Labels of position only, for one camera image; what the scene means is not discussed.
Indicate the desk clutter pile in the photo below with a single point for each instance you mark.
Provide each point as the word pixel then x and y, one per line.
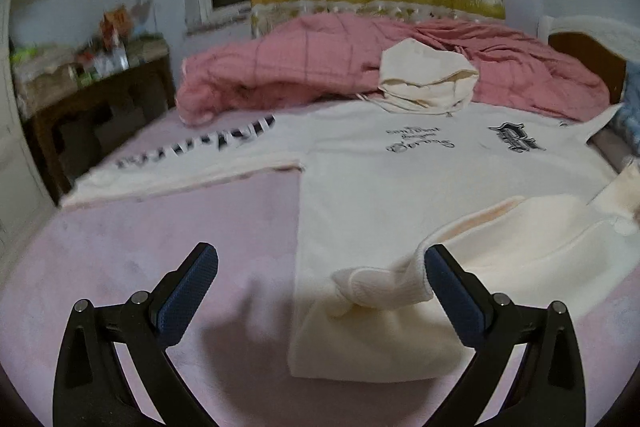
pixel 115 48

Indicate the cream printed hoodie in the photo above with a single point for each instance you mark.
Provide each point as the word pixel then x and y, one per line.
pixel 518 199

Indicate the pink plaid quilt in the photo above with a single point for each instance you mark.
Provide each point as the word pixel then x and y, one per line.
pixel 327 54

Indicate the dark wooden desk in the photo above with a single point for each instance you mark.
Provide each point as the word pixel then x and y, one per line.
pixel 76 133

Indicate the blue grey clothing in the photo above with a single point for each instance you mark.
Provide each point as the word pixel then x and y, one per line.
pixel 626 122

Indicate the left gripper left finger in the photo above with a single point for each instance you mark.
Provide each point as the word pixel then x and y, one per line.
pixel 90 387

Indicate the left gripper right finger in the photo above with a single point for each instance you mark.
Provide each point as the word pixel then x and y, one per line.
pixel 549 387

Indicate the brown wooden headboard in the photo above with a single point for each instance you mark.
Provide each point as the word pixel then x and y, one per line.
pixel 608 65

